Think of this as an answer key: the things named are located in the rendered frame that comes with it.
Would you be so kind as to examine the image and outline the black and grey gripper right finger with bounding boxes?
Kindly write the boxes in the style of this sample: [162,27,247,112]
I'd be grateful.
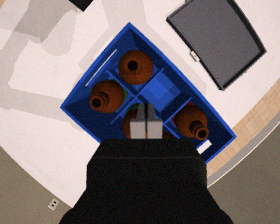
[146,103,163,139]

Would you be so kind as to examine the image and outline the blue divided crate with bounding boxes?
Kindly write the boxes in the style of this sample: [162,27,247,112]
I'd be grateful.
[60,22,237,164]

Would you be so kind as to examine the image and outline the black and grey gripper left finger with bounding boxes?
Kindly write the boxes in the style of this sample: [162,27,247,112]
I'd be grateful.
[130,103,146,139]

